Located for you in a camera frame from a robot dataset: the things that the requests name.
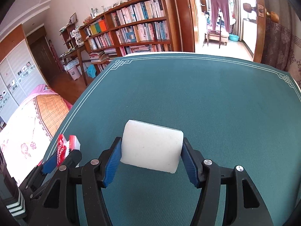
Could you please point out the blue plastic stool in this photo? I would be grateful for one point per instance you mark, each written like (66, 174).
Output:
(91, 71)

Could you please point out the wooden side desk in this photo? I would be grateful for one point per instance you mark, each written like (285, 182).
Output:
(80, 51)

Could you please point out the low wooden bookcase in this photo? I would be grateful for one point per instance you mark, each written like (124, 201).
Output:
(82, 37)

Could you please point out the pink bin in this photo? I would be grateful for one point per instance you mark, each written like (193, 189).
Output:
(74, 73)

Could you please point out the teal table mat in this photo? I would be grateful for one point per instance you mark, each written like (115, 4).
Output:
(188, 98)

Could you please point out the red and white glue packet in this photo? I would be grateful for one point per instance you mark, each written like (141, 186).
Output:
(62, 148)

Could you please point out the tall wooden bookcase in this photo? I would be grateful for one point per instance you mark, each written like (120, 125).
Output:
(170, 23)

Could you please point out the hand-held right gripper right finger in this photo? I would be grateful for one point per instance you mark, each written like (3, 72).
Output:
(190, 167)

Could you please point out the dark wooden door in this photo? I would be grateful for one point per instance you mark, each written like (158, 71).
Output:
(42, 54)

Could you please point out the wooden door frame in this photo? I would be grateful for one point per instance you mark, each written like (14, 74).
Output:
(185, 16)

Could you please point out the wooden door knob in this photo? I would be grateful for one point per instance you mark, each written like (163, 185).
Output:
(274, 17)
(248, 7)

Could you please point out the wooden bookshelf with books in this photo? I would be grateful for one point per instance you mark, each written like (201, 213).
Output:
(141, 14)

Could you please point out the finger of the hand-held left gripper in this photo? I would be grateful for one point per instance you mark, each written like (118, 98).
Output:
(73, 157)
(50, 163)

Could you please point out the blue basin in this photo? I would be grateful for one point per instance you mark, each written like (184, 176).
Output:
(234, 37)

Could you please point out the white sponge block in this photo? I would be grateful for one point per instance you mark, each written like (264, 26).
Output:
(150, 146)

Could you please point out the stack of books on floor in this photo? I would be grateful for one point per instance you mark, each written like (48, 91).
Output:
(103, 55)

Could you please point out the patterned curtain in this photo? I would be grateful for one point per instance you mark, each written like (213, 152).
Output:
(282, 42)

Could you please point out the bed with floral blanket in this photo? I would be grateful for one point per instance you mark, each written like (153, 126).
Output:
(28, 127)

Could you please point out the wardrobe with sliding doors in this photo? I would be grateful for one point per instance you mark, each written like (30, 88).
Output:
(14, 75)

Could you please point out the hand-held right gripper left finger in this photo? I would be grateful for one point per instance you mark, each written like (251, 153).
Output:
(111, 167)

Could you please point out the small photo frame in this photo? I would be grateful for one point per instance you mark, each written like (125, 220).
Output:
(73, 18)

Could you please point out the small storage rack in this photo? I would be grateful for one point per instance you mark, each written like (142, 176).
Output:
(70, 36)

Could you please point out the hanging purple pants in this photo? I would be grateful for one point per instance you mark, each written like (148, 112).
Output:
(219, 7)

